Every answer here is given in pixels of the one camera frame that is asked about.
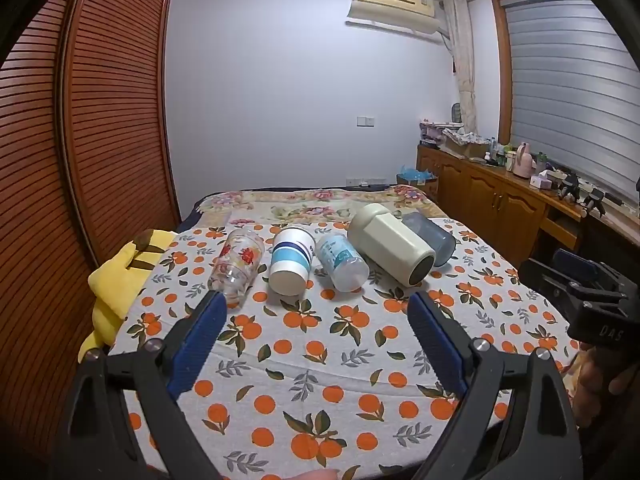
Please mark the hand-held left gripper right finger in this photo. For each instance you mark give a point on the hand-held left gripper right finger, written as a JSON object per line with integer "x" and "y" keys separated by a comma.
{"x": 439, "y": 345}

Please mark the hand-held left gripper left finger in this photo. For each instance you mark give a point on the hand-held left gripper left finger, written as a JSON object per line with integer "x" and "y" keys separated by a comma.
{"x": 200, "y": 345}

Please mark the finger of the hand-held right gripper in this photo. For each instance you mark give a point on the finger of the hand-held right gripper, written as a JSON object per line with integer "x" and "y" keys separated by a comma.
{"x": 575, "y": 262}
{"x": 542, "y": 274}

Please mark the clear floral glass cup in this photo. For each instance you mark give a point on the clear floral glass cup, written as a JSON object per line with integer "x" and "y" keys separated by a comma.
{"x": 237, "y": 265}

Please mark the translucent blue-grey cup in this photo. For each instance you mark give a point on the translucent blue-grey cup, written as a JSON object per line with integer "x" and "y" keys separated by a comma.
{"x": 442, "y": 245}

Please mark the large cream cup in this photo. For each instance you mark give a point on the large cream cup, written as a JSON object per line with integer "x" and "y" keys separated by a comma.
{"x": 387, "y": 242}

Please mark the white blue-striped cup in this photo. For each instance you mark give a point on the white blue-striped cup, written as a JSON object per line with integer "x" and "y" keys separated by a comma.
{"x": 291, "y": 260}

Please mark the clear plastic cup blue print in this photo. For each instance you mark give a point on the clear plastic cup blue print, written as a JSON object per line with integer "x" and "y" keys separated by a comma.
{"x": 341, "y": 260}

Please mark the person's right hand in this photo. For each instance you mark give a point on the person's right hand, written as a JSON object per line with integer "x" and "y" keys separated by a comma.
{"x": 597, "y": 385}

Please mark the person's left hand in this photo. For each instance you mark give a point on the person's left hand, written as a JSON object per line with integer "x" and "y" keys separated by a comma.
{"x": 315, "y": 475}

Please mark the black mini tripod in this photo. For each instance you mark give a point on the black mini tripod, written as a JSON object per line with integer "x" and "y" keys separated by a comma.
{"x": 570, "y": 185}
{"x": 595, "y": 200}

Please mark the pink tissue box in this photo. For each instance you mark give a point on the pink tissue box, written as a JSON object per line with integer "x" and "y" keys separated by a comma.
{"x": 542, "y": 181}

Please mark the wooden cabinet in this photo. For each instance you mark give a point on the wooden cabinet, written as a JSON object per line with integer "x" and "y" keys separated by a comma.
{"x": 500, "y": 195}

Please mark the green bottle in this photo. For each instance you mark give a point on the green bottle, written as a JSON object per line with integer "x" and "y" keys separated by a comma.
{"x": 541, "y": 162}

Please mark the yellow plush toy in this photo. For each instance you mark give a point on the yellow plush toy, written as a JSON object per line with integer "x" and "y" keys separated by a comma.
{"x": 115, "y": 280}

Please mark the pink kettle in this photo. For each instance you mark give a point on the pink kettle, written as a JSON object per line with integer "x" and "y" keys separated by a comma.
{"x": 523, "y": 162}

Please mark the white bottle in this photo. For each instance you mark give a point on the white bottle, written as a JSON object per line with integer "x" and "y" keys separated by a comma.
{"x": 509, "y": 160}

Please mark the orange fruit print blanket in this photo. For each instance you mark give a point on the orange fruit print blanket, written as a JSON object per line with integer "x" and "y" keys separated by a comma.
{"x": 320, "y": 385}

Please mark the cardboard box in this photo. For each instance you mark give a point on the cardboard box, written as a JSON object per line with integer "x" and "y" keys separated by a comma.
{"x": 467, "y": 147}

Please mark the blue plastic bag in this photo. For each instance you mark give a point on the blue plastic bag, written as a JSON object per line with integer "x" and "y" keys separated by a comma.
{"x": 415, "y": 174}

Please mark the floral quilt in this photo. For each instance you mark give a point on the floral quilt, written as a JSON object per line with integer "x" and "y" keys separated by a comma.
{"x": 300, "y": 207}

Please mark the grey window blind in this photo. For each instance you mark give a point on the grey window blind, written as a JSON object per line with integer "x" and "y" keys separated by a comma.
{"x": 570, "y": 85}

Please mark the pink floral storage box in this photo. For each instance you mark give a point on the pink floral storage box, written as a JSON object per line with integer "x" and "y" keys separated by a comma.
{"x": 432, "y": 132}

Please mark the cream curtain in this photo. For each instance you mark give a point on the cream curtain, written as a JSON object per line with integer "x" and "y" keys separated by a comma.
{"x": 462, "y": 60}

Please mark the wooden louvred wardrobe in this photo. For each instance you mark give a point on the wooden louvred wardrobe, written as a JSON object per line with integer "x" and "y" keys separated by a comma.
{"x": 115, "y": 110}

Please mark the white wall socket strip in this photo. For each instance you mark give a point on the white wall socket strip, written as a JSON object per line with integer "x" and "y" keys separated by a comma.
{"x": 365, "y": 180}

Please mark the white wall switch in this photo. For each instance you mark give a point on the white wall switch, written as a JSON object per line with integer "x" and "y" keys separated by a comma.
{"x": 366, "y": 121}

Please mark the wall air conditioner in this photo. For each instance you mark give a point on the wall air conditioner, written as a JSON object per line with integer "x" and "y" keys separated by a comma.
{"x": 390, "y": 5}

